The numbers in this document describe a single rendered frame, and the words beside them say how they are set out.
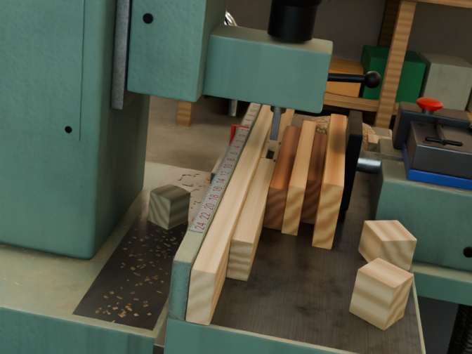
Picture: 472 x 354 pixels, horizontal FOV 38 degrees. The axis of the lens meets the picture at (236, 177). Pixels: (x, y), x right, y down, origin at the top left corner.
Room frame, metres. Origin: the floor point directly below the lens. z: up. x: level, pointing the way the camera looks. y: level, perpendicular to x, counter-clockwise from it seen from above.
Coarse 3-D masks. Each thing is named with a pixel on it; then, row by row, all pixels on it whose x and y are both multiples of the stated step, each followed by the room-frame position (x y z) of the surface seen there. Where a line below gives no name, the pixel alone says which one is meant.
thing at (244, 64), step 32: (224, 32) 0.77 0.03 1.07; (256, 32) 0.80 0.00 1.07; (224, 64) 0.75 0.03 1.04; (256, 64) 0.75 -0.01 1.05; (288, 64) 0.75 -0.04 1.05; (320, 64) 0.74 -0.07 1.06; (224, 96) 0.75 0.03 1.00; (256, 96) 0.75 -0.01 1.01; (288, 96) 0.75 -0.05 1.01; (320, 96) 0.74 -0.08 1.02
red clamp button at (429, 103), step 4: (420, 100) 0.77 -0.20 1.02; (424, 100) 0.77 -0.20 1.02; (428, 100) 0.77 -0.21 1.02; (432, 100) 0.77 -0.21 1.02; (436, 100) 0.77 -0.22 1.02; (420, 104) 0.77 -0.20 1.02; (424, 104) 0.76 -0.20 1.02; (428, 104) 0.76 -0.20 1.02; (432, 104) 0.76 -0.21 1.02; (436, 104) 0.76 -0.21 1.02; (440, 104) 0.77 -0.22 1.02; (424, 108) 0.77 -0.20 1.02; (428, 108) 0.76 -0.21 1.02; (432, 108) 0.76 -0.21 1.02; (436, 108) 0.76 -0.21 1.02; (440, 108) 0.77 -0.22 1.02
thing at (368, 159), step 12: (348, 120) 0.77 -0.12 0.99; (360, 120) 0.76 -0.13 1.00; (348, 132) 0.72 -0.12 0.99; (360, 132) 0.71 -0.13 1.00; (348, 144) 0.71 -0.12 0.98; (360, 144) 0.70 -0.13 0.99; (348, 156) 0.71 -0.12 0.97; (360, 156) 0.74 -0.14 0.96; (372, 156) 0.74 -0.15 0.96; (384, 156) 0.74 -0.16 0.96; (396, 156) 0.75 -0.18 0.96; (348, 168) 0.70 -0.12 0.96; (360, 168) 0.74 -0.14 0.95; (372, 168) 0.73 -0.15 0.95; (348, 180) 0.70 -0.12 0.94; (348, 192) 0.70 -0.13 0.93; (348, 204) 0.70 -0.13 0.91
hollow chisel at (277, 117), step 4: (276, 116) 0.78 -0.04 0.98; (280, 116) 0.78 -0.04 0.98; (276, 120) 0.78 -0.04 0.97; (272, 124) 0.78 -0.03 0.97; (276, 124) 0.78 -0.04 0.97; (272, 128) 0.78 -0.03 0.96; (276, 128) 0.78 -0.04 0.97; (272, 132) 0.78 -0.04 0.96; (276, 132) 0.78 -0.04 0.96; (272, 136) 0.78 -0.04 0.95; (276, 136) 0.78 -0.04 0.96; (276, 140) 0.78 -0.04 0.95
